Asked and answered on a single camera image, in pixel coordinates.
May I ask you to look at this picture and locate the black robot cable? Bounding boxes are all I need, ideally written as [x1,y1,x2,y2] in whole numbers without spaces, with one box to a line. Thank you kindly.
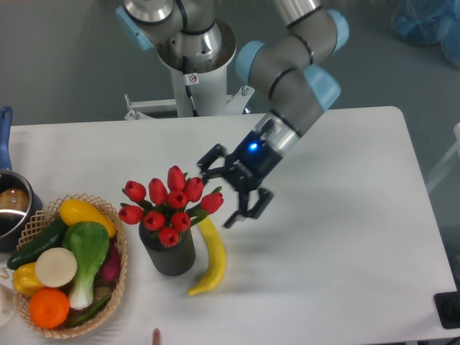
[180,55,199,118]

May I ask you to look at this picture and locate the blue plastic bag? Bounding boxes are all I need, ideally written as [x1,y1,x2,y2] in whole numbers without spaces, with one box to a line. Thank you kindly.
[392,1,459,67]

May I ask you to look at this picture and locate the green bok choy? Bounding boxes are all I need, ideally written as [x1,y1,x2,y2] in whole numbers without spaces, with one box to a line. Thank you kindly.
[63,221,109,310]

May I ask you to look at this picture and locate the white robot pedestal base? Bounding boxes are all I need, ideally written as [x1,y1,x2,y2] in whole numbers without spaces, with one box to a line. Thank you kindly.
[124,19,254,120]

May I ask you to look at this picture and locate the black device at edge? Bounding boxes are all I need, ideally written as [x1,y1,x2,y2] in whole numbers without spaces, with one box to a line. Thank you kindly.
[433,291,459,329]

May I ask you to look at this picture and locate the yellow squash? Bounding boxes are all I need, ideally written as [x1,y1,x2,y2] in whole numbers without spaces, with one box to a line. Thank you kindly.
[59,199,117,238]

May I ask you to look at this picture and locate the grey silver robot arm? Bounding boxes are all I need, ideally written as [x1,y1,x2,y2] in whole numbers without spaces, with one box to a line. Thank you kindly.
[116,1,349,228]

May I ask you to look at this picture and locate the yellow bell pepper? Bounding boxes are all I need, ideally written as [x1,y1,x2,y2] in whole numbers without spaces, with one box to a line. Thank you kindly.
[13,262,45,297]

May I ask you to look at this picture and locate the yellow banana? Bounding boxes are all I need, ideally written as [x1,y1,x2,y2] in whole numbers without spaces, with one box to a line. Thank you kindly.
[187,217,226,296]

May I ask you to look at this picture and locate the green cucumber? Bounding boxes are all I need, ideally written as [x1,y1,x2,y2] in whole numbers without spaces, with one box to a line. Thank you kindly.
[6,216,68,270]

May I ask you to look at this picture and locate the white round radish slice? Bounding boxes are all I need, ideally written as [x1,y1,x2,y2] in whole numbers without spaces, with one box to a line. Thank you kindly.
[34,247,78,288]

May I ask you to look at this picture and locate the red tulip bouquet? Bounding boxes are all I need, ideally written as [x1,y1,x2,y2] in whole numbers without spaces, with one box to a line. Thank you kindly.
[119,165,224,248]

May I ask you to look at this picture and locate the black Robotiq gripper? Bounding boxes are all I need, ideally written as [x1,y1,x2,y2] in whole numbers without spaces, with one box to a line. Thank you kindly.
[197,131,282,229]

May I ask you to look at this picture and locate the purple sweet potato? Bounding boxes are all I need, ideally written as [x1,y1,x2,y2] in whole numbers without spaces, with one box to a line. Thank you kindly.
[98,242,121,282]

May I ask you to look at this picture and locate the garlic clove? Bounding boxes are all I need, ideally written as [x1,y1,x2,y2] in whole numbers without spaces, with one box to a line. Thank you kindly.
[0,268,9,280]

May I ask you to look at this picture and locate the white frame at right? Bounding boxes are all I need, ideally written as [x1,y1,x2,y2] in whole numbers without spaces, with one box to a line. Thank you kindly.
[425,123,459,193]

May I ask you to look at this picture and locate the green chili pepper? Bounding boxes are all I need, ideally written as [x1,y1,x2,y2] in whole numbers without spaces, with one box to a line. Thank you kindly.
[67,294,111,328]

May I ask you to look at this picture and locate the orange fruit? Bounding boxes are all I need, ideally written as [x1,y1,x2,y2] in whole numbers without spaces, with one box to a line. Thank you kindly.
[28,288,70,328]

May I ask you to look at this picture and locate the dark grey ribbed vase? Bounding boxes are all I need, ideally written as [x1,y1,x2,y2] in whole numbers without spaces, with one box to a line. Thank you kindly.
[139,224,196,277]

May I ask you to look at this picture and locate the white round object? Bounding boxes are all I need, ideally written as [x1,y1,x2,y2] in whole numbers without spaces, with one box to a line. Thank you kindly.
[0,284,16,326]

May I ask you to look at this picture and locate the woven wicker basket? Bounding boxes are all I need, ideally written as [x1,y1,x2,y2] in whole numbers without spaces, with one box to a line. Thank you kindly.
[13,193,129,339]

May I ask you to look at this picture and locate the fingertip at bottom edge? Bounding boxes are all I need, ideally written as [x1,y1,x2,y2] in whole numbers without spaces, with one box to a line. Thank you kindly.
[152,328,162,345]

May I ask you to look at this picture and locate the blue saucepan with handle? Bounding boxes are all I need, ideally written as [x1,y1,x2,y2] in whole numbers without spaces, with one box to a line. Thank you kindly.
[1,106,42,252]

